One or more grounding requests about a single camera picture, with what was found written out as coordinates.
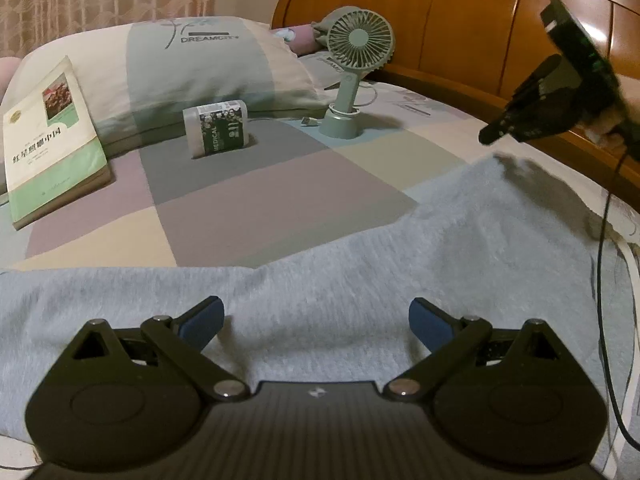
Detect grey-green folded cloth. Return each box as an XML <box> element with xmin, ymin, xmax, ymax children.
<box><xmin>311</xmin><ymin>7</ymin><xmax>352</xmax><ymax>54</ymax></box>

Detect white fan charging cable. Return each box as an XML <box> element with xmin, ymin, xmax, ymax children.
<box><xmin>300</xmin><ymin>80</ymin><xmax>379</xmax><ymax>128</ymax></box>

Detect wooden headboard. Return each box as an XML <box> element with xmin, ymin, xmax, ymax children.
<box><xmin>270</xmin><ymin>0</ymin><xmax>640</xmax><ymax>196</ymax></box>

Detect green tissue pack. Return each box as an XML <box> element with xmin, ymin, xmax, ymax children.
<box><xmin>182</xmin><ymin>100</ymin><xmax>251</xmax><ymax>160</ymax></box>

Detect grey sweatpants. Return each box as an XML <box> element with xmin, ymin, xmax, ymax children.
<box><xmin>0</xmin><ymin>152</ymin><xmax>640</xmax><ymax>480</ymax></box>

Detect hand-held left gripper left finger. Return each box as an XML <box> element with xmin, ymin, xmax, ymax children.
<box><xmin>60</xmin><ymin>296</ymin><xmax>251</xmax><ymax>402</ymax></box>

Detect person's right hand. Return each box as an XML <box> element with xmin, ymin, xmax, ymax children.
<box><xmin>582</xmin><ymin>110</ymin><xmax>627</xmax><ymax>149</ymax></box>

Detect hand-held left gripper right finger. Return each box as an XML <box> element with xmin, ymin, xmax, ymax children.
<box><xmin>382</xmin><ymin>297</ymin><xmax>576</xmax><ymax>402</ymax></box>

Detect pink small cushion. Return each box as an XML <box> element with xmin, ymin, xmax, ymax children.
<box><xmin>272</xmin><ymin>24</ymin><xmax>321</xmax><ymax>57</ymax></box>

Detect green and white book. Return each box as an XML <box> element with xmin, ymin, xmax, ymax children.
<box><xmin>2</xmin><ymin>56</ymin><xmax>114</xmax><ymax>231</ymax></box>

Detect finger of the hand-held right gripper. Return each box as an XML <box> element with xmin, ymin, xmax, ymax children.
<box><xmin>506</xmin><ymin>55</ymin><xmax>563</xmax><ymax>111</ymax></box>
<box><xmin>478</xmin><ymin>100</ymin><xmax>561</xmax><ymax>146</ymax></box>

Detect patchwork print pillow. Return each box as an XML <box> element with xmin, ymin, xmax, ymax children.
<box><xmin>0</xmin><ymin>17</ymin><xmax>326</xmax><ymax>158</ymax></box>

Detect pink folded quilt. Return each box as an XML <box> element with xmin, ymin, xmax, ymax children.
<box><xmin>0</xmin><ymin>55</ymin><xmax>22</xmax><ymax>107</ymax></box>

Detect green handheld fan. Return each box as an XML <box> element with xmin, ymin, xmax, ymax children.
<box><xmin>318</xmin><ymin>6</ymin><xmax>396</xmax><ymax>139</ymax></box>

